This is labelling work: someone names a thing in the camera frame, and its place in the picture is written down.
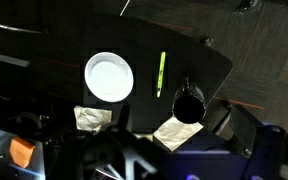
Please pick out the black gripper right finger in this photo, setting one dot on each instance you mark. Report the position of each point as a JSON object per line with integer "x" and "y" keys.
{"x": 242, "y": 130}

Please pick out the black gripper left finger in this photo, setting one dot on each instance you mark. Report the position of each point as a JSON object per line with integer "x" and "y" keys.
{"x": 124, "y": 117}

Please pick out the yellow highlighter marker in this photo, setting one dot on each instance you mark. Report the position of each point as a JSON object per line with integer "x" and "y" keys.
{"x": 161, "y": 73}

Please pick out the black speckled cup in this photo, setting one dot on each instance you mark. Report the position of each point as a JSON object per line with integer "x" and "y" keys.
{"x": 189, "y": 106}

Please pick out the crumpled paper napkin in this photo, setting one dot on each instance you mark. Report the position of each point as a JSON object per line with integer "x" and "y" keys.
{"x": 92, "y": 118}
{"x": 177, "y": 133}

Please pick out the white round plate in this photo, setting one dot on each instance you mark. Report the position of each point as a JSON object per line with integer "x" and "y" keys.
{"x": 109, "y": 76}

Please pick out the orange flat object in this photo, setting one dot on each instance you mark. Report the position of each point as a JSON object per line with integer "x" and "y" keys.
{"x": 21, "y": 151}

